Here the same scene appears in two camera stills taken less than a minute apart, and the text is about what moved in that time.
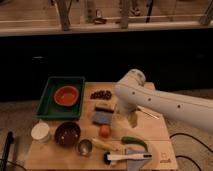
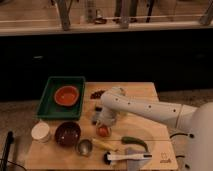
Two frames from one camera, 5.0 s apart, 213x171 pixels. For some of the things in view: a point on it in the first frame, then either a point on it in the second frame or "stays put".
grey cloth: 135,164 stays put
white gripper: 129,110 → 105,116
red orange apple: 104,130 stays put
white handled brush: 114,157 stays put
